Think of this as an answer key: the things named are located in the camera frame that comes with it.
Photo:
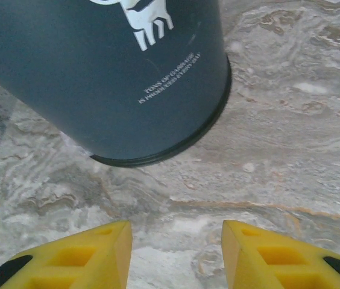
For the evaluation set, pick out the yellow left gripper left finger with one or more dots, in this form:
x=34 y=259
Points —
x=76 y=262

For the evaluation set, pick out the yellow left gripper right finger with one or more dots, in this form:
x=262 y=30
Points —
x=278 y=265

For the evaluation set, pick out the dark bin with deer print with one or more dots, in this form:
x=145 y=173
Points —
x=82 y=75

